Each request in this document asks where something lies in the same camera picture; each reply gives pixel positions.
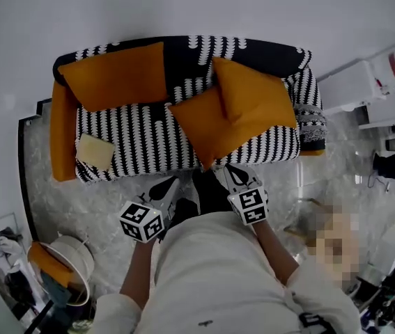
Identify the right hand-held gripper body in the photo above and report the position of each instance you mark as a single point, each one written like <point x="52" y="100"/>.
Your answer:
<point x="249" y="205"/>

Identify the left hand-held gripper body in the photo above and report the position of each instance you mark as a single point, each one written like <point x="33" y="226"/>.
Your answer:
<point x="141" y="223"/>

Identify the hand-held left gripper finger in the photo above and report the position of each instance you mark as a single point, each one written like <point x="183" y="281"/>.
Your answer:
<point x="173" y="198"/>
<point x="148" y="195"/>

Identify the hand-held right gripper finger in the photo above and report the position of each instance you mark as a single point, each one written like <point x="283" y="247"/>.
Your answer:
<point x="230" y="186"/>
<point x="254" y="182"/>

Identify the person's left forearm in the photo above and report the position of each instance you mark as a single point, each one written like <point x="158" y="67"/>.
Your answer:
<point x="139" y="270"/>

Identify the person's right forearm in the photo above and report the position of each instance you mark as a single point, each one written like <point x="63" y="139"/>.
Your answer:
<point x="275" y="252"/>

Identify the black white patterned sofa cover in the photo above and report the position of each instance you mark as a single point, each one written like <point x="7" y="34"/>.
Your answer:
<point x="141" y="141"/>

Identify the person's black trousers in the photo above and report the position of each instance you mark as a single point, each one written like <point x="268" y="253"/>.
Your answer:
<point x="211" y="193"/>

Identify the beige book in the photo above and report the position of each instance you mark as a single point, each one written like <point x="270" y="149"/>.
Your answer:
<point x="94" y="151"/>

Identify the white round basket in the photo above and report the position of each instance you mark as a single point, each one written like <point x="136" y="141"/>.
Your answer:
<point x="78" y="256"/>

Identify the grey patterned knit blanket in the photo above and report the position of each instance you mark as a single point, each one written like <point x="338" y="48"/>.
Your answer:
<point x="310" y="127"/>

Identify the person's white shirt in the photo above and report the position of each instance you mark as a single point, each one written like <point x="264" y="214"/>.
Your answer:
<point x="214" y="277"/>

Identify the wooden stool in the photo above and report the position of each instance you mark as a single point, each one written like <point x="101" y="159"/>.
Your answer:
<point x="333" y="245"/>

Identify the teal cloth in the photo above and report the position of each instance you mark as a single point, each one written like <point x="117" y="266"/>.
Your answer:
<point x="58" y="291"/>

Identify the white ventilated cabinet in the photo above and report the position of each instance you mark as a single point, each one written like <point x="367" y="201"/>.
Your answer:
<point x="350" y="85"/>

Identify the pile of clothes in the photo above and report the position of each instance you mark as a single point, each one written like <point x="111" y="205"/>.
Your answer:
<point x="5" y="256"/>

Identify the white shelf unit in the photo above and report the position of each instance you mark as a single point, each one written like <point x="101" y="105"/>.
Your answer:
<point x="385" y="113"/>

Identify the black tripod equipment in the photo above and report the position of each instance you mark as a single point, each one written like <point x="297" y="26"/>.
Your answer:
<point x="388" y="304"/>

